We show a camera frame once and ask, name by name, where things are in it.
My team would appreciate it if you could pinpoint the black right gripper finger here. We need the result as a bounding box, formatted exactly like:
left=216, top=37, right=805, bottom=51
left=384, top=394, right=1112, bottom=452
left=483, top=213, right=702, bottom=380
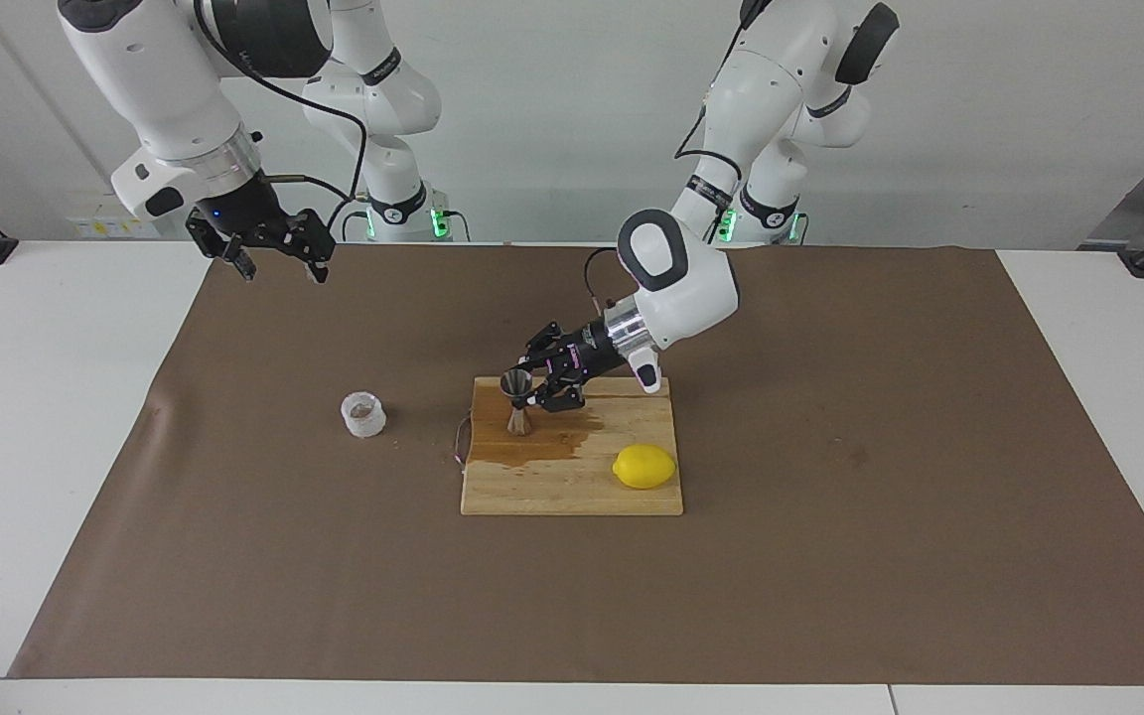
left=222, top=237, right=258, bottom=283
left=300, top=237, right=338, bottom=286

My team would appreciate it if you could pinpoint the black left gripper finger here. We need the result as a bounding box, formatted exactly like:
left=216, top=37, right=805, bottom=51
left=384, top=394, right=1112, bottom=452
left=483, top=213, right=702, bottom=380
left=516, top=320, right=580, bottom=371
left=528, top=376, right=589, bottom=414

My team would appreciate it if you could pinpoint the steel double jigger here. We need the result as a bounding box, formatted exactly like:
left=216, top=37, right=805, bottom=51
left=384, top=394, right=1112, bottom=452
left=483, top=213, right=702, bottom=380
left=500, top=368, right=536, bottom=439

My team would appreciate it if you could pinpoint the small clear plastic cup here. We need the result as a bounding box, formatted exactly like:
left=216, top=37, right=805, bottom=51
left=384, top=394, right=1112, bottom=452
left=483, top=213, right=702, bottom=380
left=340, top=391, right=388, bottom=440

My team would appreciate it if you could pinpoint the wooden cutting board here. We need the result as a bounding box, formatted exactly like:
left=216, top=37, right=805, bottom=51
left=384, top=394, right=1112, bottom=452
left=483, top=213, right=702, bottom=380
left=460, top=375, right=685, bottom=517

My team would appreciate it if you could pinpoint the yellow lemon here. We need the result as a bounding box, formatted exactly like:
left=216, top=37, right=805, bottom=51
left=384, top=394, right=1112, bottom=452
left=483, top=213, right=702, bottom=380
left=612, top=444, right=679, bottom=492

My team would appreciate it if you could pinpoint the brown table mat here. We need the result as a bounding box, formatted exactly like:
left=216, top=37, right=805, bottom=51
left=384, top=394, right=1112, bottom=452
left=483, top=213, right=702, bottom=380
left=8, top=241, right=1144, bottom=686

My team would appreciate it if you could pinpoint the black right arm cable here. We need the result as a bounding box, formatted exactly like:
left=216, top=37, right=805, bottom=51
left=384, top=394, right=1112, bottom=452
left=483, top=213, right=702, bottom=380
left=193, top=0, right=371, bottom=235

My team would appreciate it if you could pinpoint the white wall socket strip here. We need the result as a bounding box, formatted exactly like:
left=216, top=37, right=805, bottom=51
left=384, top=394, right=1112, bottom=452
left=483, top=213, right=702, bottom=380
left=66, top=204, right=162, bottom=240

